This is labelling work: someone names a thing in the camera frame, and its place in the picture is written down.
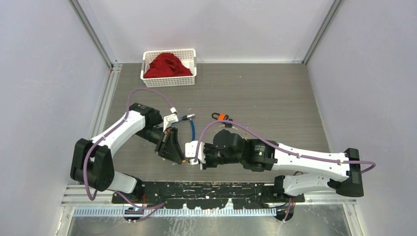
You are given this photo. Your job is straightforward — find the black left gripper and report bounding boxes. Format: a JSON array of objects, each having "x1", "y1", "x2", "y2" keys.
[{"x1": 135, "y1": 125, "x2": 184, "y2": 163}]

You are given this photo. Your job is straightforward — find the black headed key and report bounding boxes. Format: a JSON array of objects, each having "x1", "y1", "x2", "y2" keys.
[{"x1": 219, "y1": 119, "x2": 238, "y2": 130}]

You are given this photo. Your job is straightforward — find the orange black padlock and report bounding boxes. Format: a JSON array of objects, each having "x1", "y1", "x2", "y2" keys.
[{"x1": 211, "y1": 113, "x2": 229, "y2": 120}]

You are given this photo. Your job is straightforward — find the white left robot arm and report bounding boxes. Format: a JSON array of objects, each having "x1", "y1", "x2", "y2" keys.
[{"x1": 70, "y1": 103, "x2": 185, "y2": 203}]

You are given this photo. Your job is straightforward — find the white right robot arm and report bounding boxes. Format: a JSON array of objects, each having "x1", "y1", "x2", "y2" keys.
[{"x1": 194, "y1": 129, "x2": 364, "y2": 202}]

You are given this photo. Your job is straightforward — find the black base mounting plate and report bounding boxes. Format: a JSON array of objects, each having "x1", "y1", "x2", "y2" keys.
[{"x1": 127, "y1": 181, "x2": 289, "y2": 209}]

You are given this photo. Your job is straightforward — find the white perforated plastic basket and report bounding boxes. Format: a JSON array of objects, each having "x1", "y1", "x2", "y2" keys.
[{"x1": 140, "y1": 49, "x2": 197, "y2": 88}]

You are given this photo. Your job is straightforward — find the red cloth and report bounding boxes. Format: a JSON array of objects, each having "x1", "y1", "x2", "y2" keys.
[{"x1": 144, "y1": 53, "x2": 193, "y2": 79}]

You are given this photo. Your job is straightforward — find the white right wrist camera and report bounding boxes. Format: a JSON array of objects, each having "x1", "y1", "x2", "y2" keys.
[{"x1": 184, "y1": 141, "x2": 206, "y2": 166}]

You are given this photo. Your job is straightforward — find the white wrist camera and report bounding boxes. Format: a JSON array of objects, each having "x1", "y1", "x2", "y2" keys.
[
  {"x1": 163, "y1": 107, "x2": 179, "y2": 132},
  {"x1": 184, "y1": 141, "x2": 206, "y2": 166}
]

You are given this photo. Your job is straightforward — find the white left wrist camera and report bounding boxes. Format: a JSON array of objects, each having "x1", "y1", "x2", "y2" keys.
[{"x1": 163, "y1": 107, "x2": 179, "y2": 132}]

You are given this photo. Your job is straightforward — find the blue cable lock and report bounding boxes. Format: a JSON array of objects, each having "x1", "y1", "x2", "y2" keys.
[{"x1": 172, "y1": 114, "x2": 196, "y2": 141}]

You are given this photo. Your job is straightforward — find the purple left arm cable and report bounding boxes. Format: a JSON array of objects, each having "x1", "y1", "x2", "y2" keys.
[{"x1": 83, "y1": 88, "x2": 177, "y2": 222}]

